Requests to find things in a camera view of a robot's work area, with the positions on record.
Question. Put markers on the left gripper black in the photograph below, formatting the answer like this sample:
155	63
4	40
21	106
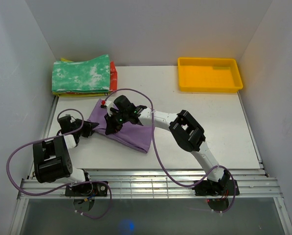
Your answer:
89	126

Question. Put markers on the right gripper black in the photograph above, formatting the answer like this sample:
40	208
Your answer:
111	127

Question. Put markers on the purple trousers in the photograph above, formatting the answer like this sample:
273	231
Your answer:
134	136

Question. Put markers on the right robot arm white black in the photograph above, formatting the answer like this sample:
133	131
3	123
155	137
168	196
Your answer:
187	132

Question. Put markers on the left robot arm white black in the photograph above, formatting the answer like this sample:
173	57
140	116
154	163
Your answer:
52	161

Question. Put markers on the yellow folded trousers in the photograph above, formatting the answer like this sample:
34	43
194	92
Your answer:
73	94

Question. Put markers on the red folded trousers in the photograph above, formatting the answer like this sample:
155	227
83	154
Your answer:
113	77

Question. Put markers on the green white folded trousers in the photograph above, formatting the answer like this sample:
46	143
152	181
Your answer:
82	77

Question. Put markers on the yellow plastic tray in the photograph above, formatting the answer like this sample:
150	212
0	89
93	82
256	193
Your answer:
209	75

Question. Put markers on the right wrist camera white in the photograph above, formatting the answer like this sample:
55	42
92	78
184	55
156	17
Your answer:
107	105

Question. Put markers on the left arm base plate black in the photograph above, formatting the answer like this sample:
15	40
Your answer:
87	190

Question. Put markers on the aluminium rail frame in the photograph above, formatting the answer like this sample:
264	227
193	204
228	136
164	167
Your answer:
163	171

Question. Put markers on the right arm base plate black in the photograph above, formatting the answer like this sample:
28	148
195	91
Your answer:
233	188

